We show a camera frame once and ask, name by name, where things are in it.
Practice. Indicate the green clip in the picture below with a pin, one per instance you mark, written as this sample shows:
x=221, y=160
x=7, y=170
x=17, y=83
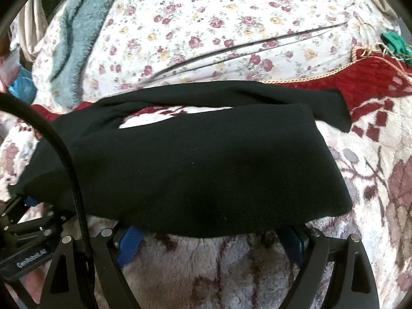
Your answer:
x=397, y=45

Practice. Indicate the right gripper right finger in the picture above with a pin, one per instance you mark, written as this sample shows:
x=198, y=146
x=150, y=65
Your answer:
x=351, y=283

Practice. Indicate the black pants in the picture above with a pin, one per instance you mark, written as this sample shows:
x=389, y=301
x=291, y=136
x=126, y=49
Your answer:
x=209, y=159

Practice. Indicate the beige curtain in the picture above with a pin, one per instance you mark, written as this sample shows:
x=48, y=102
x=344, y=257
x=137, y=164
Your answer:
x=32, y=26

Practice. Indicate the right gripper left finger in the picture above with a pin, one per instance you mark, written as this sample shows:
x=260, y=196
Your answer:
x=70, y=283

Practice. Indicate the red white plush blanket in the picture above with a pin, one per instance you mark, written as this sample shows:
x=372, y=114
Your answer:
x=253, y=271

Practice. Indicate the teal fleece jacket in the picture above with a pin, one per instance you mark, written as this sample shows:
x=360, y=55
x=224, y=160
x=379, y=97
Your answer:
x=80, y=26

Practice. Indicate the blue plastic bag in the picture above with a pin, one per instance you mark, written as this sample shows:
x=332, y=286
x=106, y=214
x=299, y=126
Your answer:
x=23, y=87

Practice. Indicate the floral white quilt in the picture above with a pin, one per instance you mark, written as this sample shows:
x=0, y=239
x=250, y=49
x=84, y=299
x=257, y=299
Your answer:
x=149, y=43

